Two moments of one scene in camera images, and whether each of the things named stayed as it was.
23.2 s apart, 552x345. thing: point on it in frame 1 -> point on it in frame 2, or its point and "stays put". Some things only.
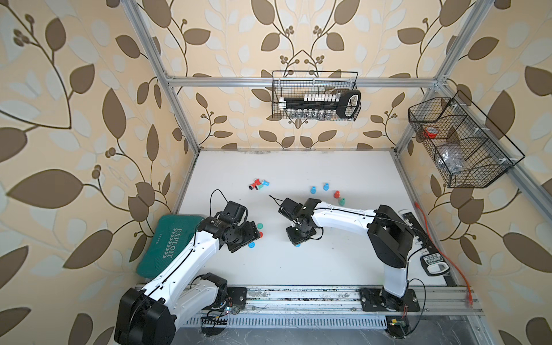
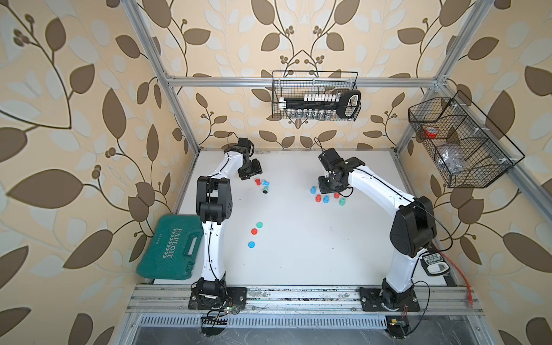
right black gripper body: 297,234 -> 327,185
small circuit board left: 213,325 stays put
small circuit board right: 398,326 stays put
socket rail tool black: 322,106 stays put
